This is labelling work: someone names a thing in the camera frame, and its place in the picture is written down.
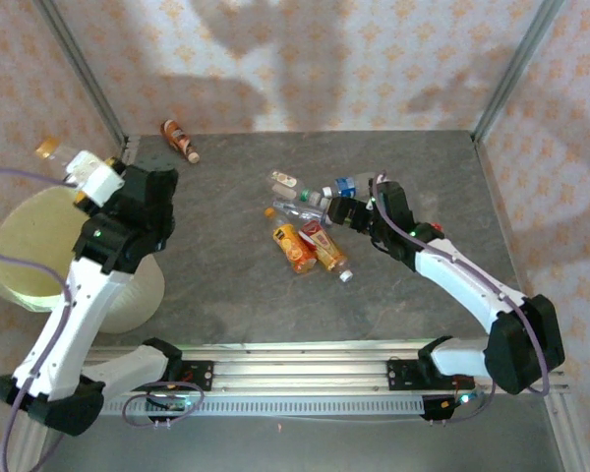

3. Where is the pale round plastic bin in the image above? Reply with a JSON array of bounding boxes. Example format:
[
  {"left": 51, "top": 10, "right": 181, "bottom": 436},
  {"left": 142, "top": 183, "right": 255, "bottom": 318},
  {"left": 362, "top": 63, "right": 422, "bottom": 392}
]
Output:
[{"left": 0, "top": 188, "right": 167, "bottom": 336}]

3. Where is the square clear bottle plant label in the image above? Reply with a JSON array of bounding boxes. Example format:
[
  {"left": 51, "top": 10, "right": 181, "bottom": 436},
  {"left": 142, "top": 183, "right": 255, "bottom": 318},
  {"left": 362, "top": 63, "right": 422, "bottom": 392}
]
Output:
[{"left": 267, "top": 169, "right": 325, "bottom": 207}]

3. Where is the blue label water bottle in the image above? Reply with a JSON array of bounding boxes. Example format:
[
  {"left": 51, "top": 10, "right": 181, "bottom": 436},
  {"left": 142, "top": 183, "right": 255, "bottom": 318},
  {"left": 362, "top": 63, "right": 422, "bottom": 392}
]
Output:
[{"left": 322, "top": 175, "right": 373, "bottom": 199}]

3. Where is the orange juice bottle yellow cap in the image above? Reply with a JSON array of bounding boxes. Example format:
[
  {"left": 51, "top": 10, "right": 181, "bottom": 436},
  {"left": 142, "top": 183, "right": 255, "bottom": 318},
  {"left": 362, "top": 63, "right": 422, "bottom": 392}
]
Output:
[{"left": 264, "top": 206, "right": 320, "bottom": 275}]

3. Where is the slotted grey cable duct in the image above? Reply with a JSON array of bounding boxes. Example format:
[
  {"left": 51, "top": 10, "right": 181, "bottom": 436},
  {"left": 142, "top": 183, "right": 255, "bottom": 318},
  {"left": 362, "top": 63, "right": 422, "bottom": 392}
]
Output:
[{"left": 53, "top": 395, "right": 427, "bottom": 418}]

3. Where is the clear bottle blue print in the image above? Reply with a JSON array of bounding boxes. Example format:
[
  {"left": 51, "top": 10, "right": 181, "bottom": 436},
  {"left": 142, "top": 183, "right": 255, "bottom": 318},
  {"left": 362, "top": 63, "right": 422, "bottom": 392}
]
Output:
[{"left": 271, "top": 197, "right": 333, "bottom": 226}]

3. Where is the small controller board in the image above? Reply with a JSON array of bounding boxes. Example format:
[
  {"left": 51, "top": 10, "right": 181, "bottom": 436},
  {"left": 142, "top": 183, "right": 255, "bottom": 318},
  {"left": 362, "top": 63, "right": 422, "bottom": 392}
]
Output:
[
  {"left": 440, "top": 391, "right": 488, "bottom": 410},
  {"left": 145, "top": 395, "right": 201, "bottom": 413}
]

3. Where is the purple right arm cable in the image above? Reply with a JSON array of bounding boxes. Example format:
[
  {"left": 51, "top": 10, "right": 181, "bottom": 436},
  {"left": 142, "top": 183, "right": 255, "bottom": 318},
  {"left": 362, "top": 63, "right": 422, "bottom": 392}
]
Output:
[{"left": 371, "top": 169, "right": 552, "bottom": 397}]

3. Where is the brown label bottle beige cap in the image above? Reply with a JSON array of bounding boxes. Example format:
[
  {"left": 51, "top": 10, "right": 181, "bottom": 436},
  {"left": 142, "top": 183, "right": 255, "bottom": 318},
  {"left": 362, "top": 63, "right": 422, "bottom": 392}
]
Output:
[{"left": 159, "top": 119, "right": 202, "bottom": 164}]

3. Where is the aluminium frame rail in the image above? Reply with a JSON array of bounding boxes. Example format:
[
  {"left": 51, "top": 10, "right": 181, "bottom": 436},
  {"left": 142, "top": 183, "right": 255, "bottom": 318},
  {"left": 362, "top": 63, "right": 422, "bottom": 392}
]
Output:
[
  {"left": 543, "top": 392, "right": 584, "bottom": 472},
  {"left": 4, "top": 417, "right": 53, "bottom": 472}
]

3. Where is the aluminium frame post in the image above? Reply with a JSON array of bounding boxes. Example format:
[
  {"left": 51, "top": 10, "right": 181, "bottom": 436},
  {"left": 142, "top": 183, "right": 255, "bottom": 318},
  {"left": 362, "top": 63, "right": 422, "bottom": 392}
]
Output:
[
  {"left": 471, "top": 0, "right": 565, "bottom": 144},
  {"left": 31, "top": 0, "right": 129, "bottom": 148}
]

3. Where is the orange barcode label bottle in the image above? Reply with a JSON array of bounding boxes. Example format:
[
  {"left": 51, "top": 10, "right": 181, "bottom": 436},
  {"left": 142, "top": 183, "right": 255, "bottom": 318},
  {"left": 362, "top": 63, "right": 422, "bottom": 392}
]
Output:
[{"left": 33, "top": 138, "right": 83, "bottom": 171}]

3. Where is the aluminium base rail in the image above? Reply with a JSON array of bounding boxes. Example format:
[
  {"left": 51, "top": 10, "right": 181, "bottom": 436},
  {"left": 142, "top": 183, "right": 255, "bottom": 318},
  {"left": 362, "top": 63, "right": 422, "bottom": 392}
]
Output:
[{"left": 31, "top": 338, "right": 570, "bottom": 397}]

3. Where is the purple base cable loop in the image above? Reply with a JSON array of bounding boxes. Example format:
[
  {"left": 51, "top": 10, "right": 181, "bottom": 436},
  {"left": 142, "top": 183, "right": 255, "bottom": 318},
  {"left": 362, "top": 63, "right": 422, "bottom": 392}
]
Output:
[
  {"left": 425, "top": 383, "right": 498, "bottom": 427},
  {"left": 121, "top": 381, "right": 206, "bottom": 430}
]

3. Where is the red gold label bottle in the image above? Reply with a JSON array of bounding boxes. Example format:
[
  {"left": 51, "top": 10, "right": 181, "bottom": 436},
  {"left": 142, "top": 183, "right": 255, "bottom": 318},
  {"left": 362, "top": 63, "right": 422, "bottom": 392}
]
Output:
[{"left": 298, "top": 219, "right": 354, "bottom": 283}]

